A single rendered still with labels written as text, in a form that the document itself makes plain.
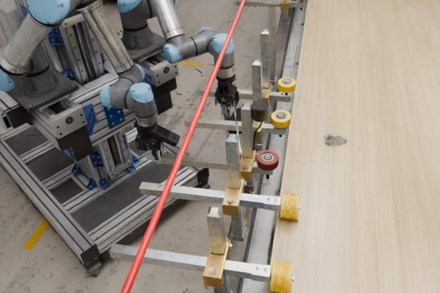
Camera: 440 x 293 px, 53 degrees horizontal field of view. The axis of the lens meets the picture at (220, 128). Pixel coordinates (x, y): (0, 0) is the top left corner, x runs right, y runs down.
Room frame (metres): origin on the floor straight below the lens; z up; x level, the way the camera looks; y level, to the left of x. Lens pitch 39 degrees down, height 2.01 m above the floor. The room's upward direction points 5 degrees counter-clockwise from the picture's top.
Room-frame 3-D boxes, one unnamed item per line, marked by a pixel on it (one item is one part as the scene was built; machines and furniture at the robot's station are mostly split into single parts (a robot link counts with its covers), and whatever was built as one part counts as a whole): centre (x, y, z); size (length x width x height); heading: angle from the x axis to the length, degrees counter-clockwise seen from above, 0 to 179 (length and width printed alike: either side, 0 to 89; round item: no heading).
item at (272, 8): (1.96, -0.30, 0.93); 0.05 x 0.04 x 0.45; 165
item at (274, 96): (1.69, -0.13, 0.82); 0.43 x 0.03 x 0.04; 75
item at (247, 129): (1.22, -0.10, 0.87); 0.03 x 0.03 x 0.48; 75
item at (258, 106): (1.21, -0.14, 1.00); 0.06 x 0.06 x 0.22; 75
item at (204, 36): (1.49, 0.02, 1.22); 0.11 x 0.11 x 0.08; 26
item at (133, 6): (1.89, 0.34, 1.21); 0.13 x 0.12 x 0.14; 116
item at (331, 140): (1.22, -0.43, 0.91); 0.09 x 0.07 x 0.02; 68
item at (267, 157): (1.16, -0.16, 0.85); 0.08 x 0.08 x 0.11
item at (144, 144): (1.28, 0.27, 0.97); 0.09 x 0.08 x 0.12; 75
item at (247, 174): (1.20, -0.10, 0.85); 0.13 x 0.06 x 0.05; 165
